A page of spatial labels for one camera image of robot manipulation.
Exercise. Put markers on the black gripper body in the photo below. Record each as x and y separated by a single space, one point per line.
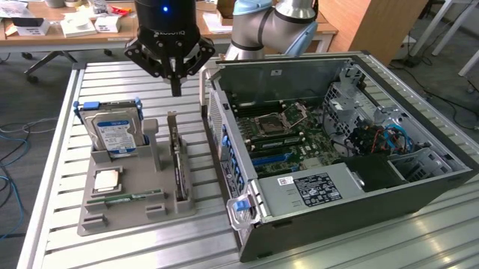
166 25

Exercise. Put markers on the black graphics card green board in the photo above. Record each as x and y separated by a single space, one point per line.
176 157

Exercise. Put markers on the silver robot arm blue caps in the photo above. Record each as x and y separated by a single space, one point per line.
258 28

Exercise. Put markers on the white paper stack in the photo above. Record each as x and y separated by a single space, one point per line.
216 23

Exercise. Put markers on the red packet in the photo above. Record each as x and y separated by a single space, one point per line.
120 10

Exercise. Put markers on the white labelled box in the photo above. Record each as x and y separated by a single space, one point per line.
107 24

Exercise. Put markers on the white box round hole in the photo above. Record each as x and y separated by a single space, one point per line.
79 26

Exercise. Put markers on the black wheeled desk leg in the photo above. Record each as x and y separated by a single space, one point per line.
48 62

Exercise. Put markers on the tape roll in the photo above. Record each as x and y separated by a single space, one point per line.
72 2

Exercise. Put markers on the hard disk blue caddy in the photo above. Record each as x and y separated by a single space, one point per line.
112 134

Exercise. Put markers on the grey cup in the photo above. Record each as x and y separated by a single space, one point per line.
55 3

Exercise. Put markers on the wooden desk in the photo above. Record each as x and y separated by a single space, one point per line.
44 12

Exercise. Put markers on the CPU socket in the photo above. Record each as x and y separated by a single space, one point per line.
270 124

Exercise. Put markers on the white box black lid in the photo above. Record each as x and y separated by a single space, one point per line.
31 28

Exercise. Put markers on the metal socket cover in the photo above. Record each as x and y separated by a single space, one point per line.
298 115

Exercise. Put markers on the green RAM stick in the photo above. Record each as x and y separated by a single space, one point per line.
279 143
123 197

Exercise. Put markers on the perforated metal disk bay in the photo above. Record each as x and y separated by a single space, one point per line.
348 95

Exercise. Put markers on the grey parts rack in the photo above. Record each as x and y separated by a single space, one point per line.
138 173

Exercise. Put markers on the blue expansion slot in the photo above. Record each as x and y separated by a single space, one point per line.
271 159

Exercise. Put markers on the green motherboard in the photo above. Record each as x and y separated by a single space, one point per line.
314 145

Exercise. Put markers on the silver CPU chip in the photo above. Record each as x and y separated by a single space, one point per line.
106 180

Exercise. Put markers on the grey power supply unit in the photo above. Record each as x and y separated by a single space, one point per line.
276 196

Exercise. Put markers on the blue case latch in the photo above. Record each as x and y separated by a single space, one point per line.
240 204

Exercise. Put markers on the white device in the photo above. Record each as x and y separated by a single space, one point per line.
410 45

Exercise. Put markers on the black floor adaptor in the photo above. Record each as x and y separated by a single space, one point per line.
411 61

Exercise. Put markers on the white table leg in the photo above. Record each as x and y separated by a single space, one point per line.
430 26
470 63
454 28

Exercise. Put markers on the black open PC case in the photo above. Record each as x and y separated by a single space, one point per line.
336 224

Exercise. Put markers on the grey metal disk bay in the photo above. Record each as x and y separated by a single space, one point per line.
423 165

